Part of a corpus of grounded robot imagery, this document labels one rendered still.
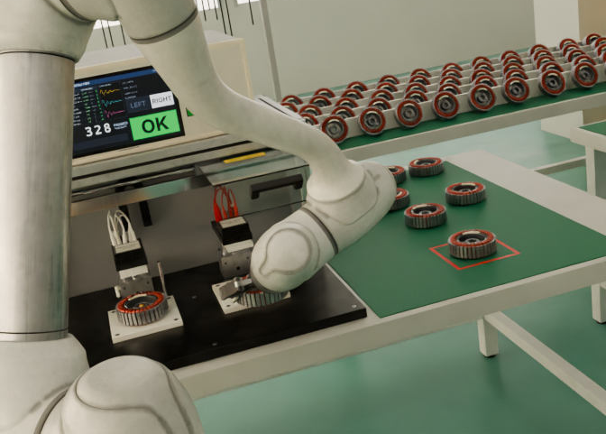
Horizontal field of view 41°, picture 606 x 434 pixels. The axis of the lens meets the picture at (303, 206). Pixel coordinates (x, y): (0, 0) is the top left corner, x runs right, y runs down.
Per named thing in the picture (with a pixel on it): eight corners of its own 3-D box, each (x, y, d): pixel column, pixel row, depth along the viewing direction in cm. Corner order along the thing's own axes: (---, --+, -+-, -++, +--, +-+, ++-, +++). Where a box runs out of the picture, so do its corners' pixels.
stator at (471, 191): (478, 207, 222) (477, 194, 221) (439, 205, 228) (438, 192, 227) (491, 193, 231) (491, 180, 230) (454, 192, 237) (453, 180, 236)
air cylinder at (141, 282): (155, 296, 191) (151, 275, 190) (123, 304, 190) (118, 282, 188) (153, 289, 196) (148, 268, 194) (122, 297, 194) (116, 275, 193)
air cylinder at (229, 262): (254, 272, 197) (251, 250, 195) (224, 279, 195) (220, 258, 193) (250, 264, 201) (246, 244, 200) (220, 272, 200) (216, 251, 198)
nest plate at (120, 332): (183, 325, 174) (182, 319, 174) (113, 343, 171) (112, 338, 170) (173, 300, 188) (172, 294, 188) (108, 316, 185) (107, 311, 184)
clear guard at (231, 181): (336, 194, 167) (333, 166, 166) (223, 220, 162) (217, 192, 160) (293, 161, 198) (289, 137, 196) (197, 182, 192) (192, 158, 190)
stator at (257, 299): (295, 300, 165) (292, 282, 164) (242, 313, 163) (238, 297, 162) (280, 281, 176) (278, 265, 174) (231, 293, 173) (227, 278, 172)
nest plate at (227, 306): (290, 297, 180) (289, 291, 179) (224, 314, 176) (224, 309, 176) (273, 273, 193) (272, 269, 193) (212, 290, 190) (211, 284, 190)
